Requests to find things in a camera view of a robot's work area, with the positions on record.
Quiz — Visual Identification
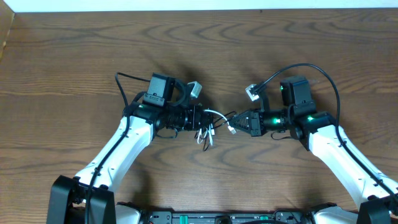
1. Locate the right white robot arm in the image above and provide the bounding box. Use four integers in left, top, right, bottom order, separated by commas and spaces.
229, 110, 397, 223

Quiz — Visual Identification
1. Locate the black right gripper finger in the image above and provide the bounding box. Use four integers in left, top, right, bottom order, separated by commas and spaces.
231, 123, 251, 134
229, 111, 251, 124

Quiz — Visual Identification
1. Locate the black USB cable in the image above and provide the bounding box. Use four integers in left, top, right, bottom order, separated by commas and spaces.
194, 111, 239, 152

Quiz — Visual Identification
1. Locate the white USB cable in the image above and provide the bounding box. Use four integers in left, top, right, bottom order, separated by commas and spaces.
196, 109, 238, 147

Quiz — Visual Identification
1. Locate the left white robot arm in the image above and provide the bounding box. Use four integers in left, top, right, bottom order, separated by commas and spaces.
47, 102, 217, 223

